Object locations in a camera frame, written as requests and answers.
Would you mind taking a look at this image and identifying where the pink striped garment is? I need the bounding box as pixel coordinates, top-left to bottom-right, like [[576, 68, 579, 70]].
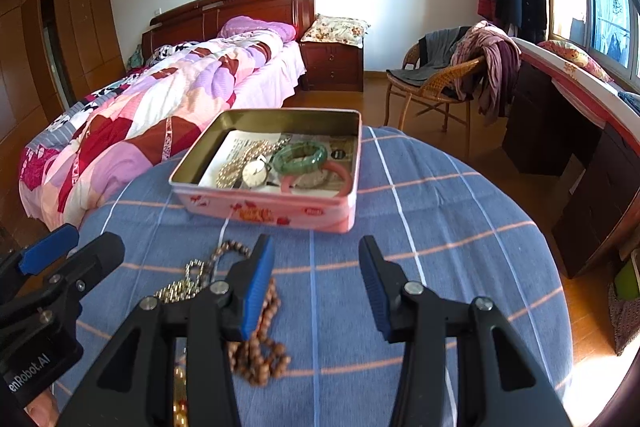
[[452, 21, 522, 126]]

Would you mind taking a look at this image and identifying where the brown wooden bead necklace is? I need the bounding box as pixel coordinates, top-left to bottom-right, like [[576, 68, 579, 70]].
[[207, 241, 292, 387]]

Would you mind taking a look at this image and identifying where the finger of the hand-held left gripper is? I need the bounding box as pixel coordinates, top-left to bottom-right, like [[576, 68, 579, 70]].
[[0, 232, 126, 349], [0, 223, 81, 291]]

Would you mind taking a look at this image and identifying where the round wristwatch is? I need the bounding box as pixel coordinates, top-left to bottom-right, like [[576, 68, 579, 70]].
[[241, 159, 271, 189]]

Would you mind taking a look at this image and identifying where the wicker chair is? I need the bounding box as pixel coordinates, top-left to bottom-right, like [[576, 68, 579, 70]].
[[385, 43, 486, 134]]

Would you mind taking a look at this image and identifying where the patterned bag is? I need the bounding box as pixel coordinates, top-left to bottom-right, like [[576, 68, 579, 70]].
[[607, 282, 640, 356]]

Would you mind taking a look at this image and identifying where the folded dark clothing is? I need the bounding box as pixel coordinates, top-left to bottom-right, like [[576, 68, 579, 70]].
[[617, 91, 640, 116]]

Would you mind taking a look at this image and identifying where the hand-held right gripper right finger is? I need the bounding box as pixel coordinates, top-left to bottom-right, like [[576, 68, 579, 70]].
[[358, 235, 571, 427]]

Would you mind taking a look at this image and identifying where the wooden wardrobe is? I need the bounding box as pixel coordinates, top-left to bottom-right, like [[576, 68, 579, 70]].
[[0, 0, 126, 150]]

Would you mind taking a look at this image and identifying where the blue checkered cloth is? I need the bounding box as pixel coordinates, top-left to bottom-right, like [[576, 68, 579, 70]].
[[50, 125, 574, 427]]

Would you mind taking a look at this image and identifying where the person's left hand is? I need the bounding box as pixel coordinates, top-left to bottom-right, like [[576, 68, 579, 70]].
[[25, 388, 64, 427]]

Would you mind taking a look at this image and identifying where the pink bangle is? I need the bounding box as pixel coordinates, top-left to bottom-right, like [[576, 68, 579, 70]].
[[280, 162, 353, 198]]

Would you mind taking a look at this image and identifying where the black and white patterned cloth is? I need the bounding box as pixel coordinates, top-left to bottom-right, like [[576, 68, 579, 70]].
[[150, 42, 201, 63]]

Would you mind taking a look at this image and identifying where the white and red mat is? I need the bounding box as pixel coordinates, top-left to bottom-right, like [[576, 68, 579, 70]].
[[510, 38, 640, 128]]

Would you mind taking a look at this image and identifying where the pink floral tin box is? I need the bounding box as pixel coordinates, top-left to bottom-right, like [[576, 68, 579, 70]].
[[168, 108, 362, 234]]

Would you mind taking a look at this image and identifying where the dark wooden desk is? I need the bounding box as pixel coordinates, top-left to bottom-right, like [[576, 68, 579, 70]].
[[502, 38, 640, 279]]

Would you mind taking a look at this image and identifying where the floral cushion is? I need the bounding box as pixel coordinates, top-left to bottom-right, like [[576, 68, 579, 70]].
[[300, 13, 372, 48]]

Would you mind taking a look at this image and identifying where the pink pillow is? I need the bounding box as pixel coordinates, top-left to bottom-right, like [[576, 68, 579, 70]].
[[218, 16, 297, 43]]

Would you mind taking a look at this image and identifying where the wooden bed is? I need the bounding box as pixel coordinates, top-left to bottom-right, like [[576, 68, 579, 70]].
[[19, 0, 317, 233]]

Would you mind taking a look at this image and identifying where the green jade bracelet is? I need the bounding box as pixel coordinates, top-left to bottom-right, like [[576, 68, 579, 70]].
[[271, 142, 329, 176]]

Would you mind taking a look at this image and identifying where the floral pillow with red edge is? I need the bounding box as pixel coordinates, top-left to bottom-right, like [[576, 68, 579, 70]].
[[537, 39, 615, 84]]

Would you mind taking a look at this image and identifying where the pale pearl chain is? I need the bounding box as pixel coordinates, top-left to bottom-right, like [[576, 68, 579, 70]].
[[216, 137, 293, 189]]

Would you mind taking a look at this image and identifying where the pink patchwork quilt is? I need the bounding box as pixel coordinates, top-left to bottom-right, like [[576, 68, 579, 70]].
[[20, 29, 287, 228]]

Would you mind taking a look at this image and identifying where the gold bead bracelet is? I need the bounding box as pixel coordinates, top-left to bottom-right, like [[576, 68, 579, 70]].
[[172, 347, 191, 427]]

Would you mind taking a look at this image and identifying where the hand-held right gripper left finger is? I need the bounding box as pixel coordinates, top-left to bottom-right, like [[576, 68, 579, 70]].
[[60, 234, 275, 427]]

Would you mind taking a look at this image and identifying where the wooden nightstand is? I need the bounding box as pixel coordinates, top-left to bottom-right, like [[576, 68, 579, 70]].
[[299, 40, 365, 94]]

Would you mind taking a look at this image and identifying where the green container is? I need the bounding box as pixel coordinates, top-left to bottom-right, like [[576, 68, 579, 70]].
[[614, 257, 640, 301]]

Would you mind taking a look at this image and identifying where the grey garment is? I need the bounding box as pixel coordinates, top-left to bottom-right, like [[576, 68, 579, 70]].
[[387, 28, 469, 88]]

